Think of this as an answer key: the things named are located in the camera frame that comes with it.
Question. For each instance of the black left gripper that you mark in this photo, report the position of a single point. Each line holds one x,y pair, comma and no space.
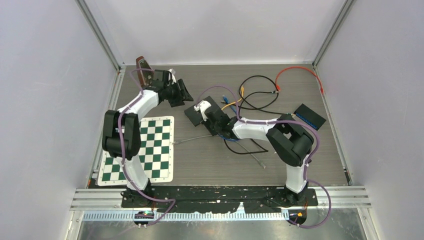
182,94

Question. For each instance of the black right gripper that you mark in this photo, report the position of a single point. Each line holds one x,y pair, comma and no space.
214,132

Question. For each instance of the dark grey network switch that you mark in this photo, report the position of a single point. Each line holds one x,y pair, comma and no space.
197,114

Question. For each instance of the black blue network switch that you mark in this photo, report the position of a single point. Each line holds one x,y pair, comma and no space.
310,117

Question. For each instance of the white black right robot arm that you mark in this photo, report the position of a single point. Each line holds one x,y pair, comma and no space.
291,142

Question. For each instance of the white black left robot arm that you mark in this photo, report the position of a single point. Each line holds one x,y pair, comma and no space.
121,136

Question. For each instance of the brown wooden metronome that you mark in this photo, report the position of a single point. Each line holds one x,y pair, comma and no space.
146,73

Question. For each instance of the green white chessboard mat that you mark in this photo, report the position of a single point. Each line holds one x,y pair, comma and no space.
156,154

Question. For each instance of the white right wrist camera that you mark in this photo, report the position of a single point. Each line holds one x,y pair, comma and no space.
201,108

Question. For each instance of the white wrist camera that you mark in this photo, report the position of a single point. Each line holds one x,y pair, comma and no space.
172,78
201,108

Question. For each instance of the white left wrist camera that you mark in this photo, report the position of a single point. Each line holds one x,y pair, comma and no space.
172,78

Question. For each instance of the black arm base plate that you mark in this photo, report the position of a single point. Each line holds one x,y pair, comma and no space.
218,199

